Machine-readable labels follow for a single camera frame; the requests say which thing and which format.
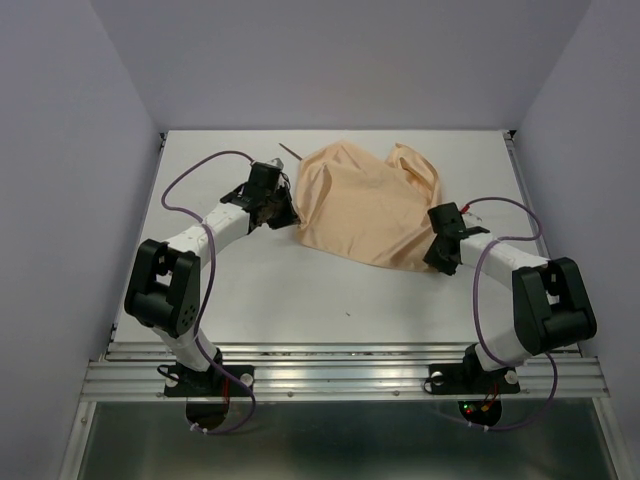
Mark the peach satin napkin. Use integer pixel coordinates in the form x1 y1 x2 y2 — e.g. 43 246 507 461
294 141 442 273

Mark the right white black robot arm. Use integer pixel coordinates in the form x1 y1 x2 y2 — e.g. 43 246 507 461
423 203 597 395

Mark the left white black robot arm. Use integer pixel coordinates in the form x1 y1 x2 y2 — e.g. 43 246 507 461
124 158 299 397

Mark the copper fork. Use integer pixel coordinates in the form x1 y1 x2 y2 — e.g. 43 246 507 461
278 143 303 161

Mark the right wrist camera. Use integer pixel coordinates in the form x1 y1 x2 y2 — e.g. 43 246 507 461
460 204 483 225

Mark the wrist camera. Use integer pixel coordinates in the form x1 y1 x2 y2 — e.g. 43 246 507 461
260 157 284 171
460 204 483 225

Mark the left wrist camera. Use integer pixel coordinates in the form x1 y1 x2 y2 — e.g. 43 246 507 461
260 157 284 171

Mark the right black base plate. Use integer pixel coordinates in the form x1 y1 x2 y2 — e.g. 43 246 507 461
423 363 521 397

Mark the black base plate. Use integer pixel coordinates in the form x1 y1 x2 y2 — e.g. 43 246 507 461
423 363 521 397
156 363 249 398

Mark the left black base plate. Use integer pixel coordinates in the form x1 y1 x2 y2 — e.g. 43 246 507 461
156 363 249 398

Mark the aluminium rail frame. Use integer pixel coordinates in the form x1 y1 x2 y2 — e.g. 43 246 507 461
59 129 626 480

